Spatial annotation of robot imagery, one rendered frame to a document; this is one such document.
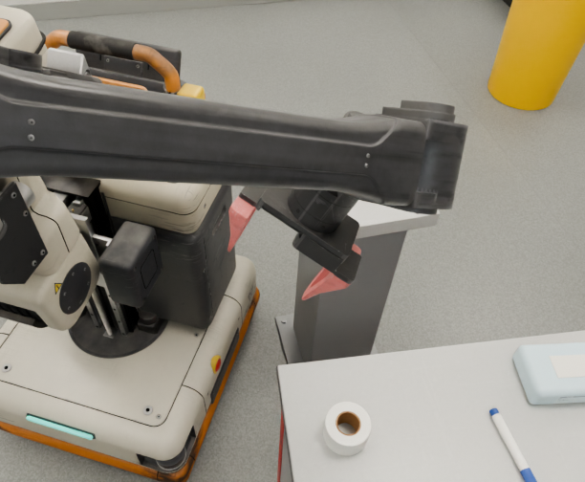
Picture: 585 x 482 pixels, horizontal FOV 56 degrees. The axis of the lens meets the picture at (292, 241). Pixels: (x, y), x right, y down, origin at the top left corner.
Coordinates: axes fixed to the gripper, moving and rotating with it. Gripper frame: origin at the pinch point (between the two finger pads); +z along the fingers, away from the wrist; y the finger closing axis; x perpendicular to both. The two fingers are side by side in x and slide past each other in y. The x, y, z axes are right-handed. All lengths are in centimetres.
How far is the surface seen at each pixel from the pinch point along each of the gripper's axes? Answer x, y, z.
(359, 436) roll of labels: -6.7, -26.5, 23.8
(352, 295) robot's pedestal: -65, -28, 47
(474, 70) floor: -271, -51, 31
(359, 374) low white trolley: -19.5, -24.9, 25.5
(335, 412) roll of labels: -9.1, -22.3, 25.0
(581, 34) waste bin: -236, -73, -15
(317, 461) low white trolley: -3.8, -23.7, 30.3
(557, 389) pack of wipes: -23, -51, 8
